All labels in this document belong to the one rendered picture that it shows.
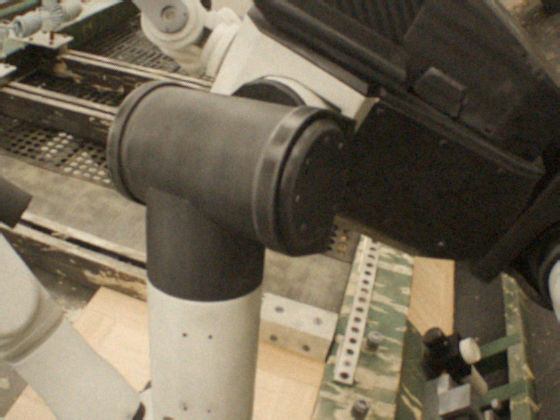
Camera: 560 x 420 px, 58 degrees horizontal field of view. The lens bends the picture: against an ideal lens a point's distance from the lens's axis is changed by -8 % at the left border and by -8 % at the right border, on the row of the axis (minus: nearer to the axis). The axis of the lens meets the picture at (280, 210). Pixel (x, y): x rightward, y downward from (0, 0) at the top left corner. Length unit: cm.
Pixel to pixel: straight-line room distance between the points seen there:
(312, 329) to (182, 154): 58
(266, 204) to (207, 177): 5
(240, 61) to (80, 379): 30
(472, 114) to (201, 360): 30
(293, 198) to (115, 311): 66
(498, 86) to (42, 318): 41
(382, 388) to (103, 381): 50
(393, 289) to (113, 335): 51
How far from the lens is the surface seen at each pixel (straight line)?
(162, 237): 38
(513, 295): 194
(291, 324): 89
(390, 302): 101
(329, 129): 34
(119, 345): 90
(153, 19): 56
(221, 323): 40
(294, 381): 88
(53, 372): 48
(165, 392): 45
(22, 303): 44
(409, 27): 46
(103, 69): 170
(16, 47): 178
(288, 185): 31
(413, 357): 98
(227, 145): 33
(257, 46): 45
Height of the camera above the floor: 136
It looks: 16 degrees down
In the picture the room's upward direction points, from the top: 41 degrees counter-clockwise
